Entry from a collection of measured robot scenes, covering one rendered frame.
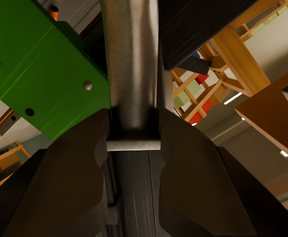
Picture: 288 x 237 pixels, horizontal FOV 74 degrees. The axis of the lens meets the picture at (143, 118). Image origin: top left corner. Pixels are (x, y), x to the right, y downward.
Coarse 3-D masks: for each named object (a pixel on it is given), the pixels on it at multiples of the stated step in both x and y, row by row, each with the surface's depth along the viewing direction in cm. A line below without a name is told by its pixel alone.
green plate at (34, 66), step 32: (0, 0) 18; (32, 0) 18; (0, 32) 19; (32, 32) 19; (64, 32) 19; (0, 64) 20; (32, 64) 20; (64, 64) 20; (96, 64) 21; (0, 96) 22; (32, 96) 22; (64, 96) 22; (96, 96) 22; (64, 128) 24
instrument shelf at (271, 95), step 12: (276, 84) 65; (252, 96) 69; (264, 96) 63; (276, 96) 58; (240, 108) 68; (252, 108) 62; (264, 108) 57; (276, 108) 52; (252, 120) 55; (264, 120) 51; (276, 120) 47; (264, 132) 48; (276, 132) 44; (276, 144) 44
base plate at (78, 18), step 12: (48, 0) 50; (60, 0) 53; (72, 0) 56; (84, 0) 60; (96, 0) 64; (48, 12) 53; (60, 12) 57; (72, 12) 61; (84, 12) 65; (96, 12) 71; (72, 24) 67; (84, 24) 72
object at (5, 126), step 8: (96, 16) 29; (88, 24) 30; (96, 24) 30; (80, 32) 31; (88, 32) 30; (96, 32) 30; (88, 40) 31; (96, 40) 30; (8, 112) 37; (0, 120) 38; (8, 120) 37; (16, 120) 37; (24, 120) 40; (0, 128) 38; (8, 128) 38; (16, 128) 41
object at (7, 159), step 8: (16, 144) 576; (8, 152) 535; (16, 152) 584; (24, 152) 579; (0, 160) 517; (8, 160) 533; (16, 160) 551; (0, 168) 506; (8, 176) 497; (0, 184) 471
